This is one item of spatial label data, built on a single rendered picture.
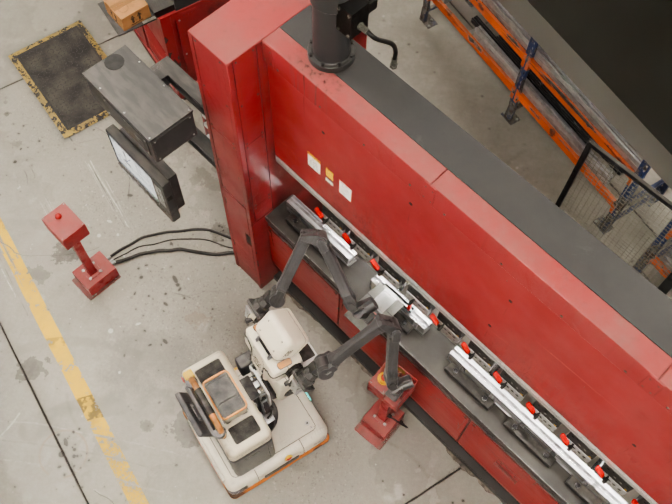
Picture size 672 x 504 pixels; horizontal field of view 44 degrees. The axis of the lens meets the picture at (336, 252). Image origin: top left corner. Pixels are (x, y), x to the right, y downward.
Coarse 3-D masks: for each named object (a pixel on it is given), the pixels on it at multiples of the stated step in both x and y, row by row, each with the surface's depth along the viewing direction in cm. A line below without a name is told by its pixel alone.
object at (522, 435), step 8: (504, 424) 420; (512, 424) 420; (512, 432) 419; (520, 432) 418; (520, 440) 417; (528, 440) 416; (528, 448) 416; (536, 448) 415; (544, 448) 415; (536, 456) 415; (552, 456) 413; (544, 464) 414
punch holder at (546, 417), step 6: (534, 402) 384; (534, 408) 388; (540, 408) 383; (540, 414) 387; (546, 414) 383; (552, 414) 378; (540, 420) 392; (546, 420) 386; (552, 420) 382; (558, 420) 377; (546, 426) 391; (552, 426) 386; (558, 426) 381
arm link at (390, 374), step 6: (396, 330) 385; (390, 336) 390; (396, 336) 386; (390, 342) 392; (396, 342) 389; (390, 348) 396; (396, 348) 397; (390, 354) 398; (396, 354) 399; (390, 360) 401; (396, 360) 402; (390, 366) 404; (396, 366) 405; (384, 372) 413; (390, 372) 407; (396, 372) 408; (384, 378) 415; (390, 378) 409; (396, 378) 410; (396, 384) 413
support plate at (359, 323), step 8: (376, 288) 440; (384, 288) 440; (368, 296) 438; (376, 296) 438; (392, 304) 436; (400, 304) 437; (376, 312) 434; (384, 312) 434; (392, 312) 435; (352, 320) 432; (360, 320) 432; (360, 328) 430
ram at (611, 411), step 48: (288, 96) 368; (288, 144) 405; (336, 144) 363; (336, 192) 399; (384, 192) 358; (384, 240) 393; (432, 240) 353; (432, 288) 387; (480, 288) 349; (480, 336) 382; (528, 336) 344; (576, 336) 313; (528, 384) 376; (576, 384) 340; (624, 384) 310; (624, 432) 336
